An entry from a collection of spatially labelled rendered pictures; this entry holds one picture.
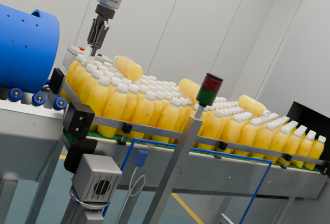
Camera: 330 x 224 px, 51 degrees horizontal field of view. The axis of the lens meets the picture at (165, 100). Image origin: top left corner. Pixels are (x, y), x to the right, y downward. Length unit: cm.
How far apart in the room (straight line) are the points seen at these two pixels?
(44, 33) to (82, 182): 49
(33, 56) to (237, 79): 519
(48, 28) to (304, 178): 160
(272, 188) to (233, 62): 411
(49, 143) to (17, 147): 10
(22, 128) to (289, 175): 140
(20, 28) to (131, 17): 347
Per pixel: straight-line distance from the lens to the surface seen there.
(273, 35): 594
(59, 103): 124
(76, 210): 122
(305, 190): 223
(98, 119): 120
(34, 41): 114
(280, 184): 201
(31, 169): 138
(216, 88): 115
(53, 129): 126
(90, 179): 112
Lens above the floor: 135
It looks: 12 degrees down
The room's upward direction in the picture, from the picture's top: 23 degrees clockwise
